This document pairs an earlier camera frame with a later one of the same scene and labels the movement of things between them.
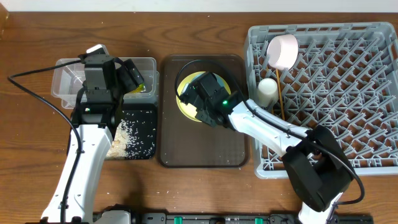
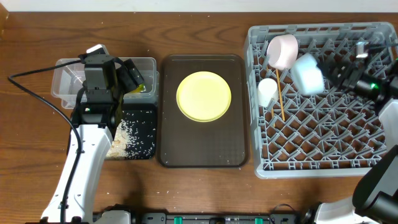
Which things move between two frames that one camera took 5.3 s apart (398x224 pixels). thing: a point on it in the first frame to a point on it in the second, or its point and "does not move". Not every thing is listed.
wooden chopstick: x=283 y=113 does not move
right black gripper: x=203 y=117 to x=347 y=76
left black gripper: x=130 y=83 does not move
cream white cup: x=267 y=91 does not move
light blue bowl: x=217 y=78 to x=306 y=77
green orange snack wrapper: x=140 y=89 does not move
